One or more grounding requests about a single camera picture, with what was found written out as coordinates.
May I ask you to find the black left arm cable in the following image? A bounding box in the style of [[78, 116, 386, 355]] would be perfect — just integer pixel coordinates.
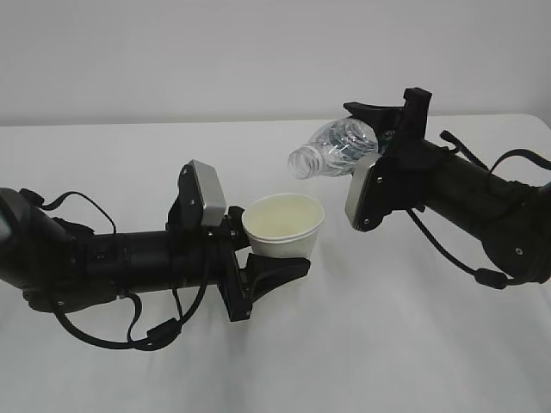
[[25, 188, 212, 353]]

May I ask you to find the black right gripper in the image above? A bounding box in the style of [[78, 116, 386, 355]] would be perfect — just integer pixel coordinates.
[[343, 87, 432, 170]]

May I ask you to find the white paper cup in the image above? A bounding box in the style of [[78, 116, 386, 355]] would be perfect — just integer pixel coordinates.
[[242, 194, 325, 258]]

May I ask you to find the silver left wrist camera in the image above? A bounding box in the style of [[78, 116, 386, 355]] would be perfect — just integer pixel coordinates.
[[177, 159, 226, 230]]

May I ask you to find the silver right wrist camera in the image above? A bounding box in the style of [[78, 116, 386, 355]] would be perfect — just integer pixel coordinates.
[[344, 153, 414, 232]]

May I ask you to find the clear green-label water bottle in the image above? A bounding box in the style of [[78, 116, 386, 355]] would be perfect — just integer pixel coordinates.
[[288, 118, 379, 180]]

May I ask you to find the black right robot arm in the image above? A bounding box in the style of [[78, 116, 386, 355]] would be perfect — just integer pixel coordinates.
[[344, 88, 550, 289]]

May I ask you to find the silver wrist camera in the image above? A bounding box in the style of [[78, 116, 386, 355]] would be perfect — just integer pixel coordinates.
[[344, 153, 414, 232], [177, 159, 226, 230]]

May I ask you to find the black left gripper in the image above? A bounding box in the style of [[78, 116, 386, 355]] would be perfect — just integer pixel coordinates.
[[207, 206, 311, 322]]

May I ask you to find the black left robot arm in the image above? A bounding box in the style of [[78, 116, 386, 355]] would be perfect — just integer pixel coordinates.
[[1, 188, 310, 322]]

